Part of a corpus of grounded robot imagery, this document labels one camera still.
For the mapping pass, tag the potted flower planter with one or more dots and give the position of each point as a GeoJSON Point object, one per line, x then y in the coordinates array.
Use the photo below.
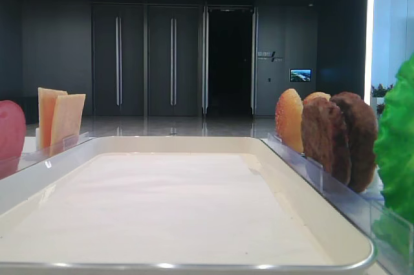
{"type": "Point", "coordinates": [378, 94]}

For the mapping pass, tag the dark brown meat patty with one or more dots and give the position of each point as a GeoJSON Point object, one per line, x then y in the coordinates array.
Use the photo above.
{"type": "Point", "coordinates": [362, 128]}

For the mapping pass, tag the red tomato slice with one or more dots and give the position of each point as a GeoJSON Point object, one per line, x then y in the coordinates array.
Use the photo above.
{"type": "Point", "coordinates": [13, 129]}

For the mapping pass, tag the right clear acrylic rack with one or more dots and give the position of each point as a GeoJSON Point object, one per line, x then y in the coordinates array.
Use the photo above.
{"type": "Point", "coordinates": [392, 234]}

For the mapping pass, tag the left clear acrylic rack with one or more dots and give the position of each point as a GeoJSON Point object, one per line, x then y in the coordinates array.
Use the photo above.
{"type": "Point", "coordinates": [25, 160]}

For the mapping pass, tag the wall mounted display screen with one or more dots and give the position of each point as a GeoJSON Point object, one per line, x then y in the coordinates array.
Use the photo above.
{"type": "Point", "coordinates": [300, 75]}

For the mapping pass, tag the orange cheese slice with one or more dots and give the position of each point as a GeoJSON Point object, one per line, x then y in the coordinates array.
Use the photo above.
{"type": "Point", "coordinates": [46, 103]}

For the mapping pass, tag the plain golden bun half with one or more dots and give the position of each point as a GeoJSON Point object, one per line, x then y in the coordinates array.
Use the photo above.
{"type": "Point", "coordinates": [315, 95]}

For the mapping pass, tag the sesame bun top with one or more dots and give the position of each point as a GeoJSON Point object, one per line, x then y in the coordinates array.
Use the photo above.
{"type": "Point", "coordinates": [288, 119]}

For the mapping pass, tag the white rectangular metal tray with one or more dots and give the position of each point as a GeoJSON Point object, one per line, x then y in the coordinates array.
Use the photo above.
{"type": "Point", "coordinates": [350, 250]}

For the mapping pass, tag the clear acrylic rack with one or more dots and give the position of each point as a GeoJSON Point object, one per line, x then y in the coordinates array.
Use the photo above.
{"type": "Point", "coordinates": [392, 234]}
{"type": "Point", "coordinates": [25, 160]}

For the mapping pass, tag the green lettuce leaf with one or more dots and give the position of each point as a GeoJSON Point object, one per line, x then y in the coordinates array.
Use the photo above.
{"type": "Point", "coordinates": [394, 145]}

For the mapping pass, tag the white paper tray liner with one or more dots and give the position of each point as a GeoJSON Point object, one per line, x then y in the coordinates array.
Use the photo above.
{"type": "Point", "coordinates": [168, 209]}

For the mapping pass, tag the pale yellow cheese slice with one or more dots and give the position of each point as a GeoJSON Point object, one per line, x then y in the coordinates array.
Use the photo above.
{"type": "Point", "coordinates": [66, 121]}

